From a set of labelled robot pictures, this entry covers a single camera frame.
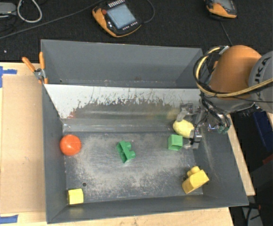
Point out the green small toy brick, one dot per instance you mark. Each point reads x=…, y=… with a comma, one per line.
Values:
x=175, y=142

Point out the grey metal bin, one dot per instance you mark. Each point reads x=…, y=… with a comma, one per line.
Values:
x=136, y=173

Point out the yellow small toy brick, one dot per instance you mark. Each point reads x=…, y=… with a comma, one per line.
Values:
x=75, y=196

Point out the green double toy brick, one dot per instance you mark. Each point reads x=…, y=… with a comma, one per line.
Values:
x=126, y=151

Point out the brown cardboard board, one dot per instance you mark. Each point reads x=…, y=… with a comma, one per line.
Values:
x=20, y=145

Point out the yellow toy lemon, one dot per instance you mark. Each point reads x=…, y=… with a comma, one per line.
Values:
x=183, y=128

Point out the orange ball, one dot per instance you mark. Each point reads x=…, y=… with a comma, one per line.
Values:
x=70, y=145

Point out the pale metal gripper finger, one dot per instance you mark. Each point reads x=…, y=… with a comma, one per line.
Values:
x=196, y=138
x=185, y=110

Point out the yellow double toy brick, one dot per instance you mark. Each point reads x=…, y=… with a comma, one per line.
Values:
x=195, y=180

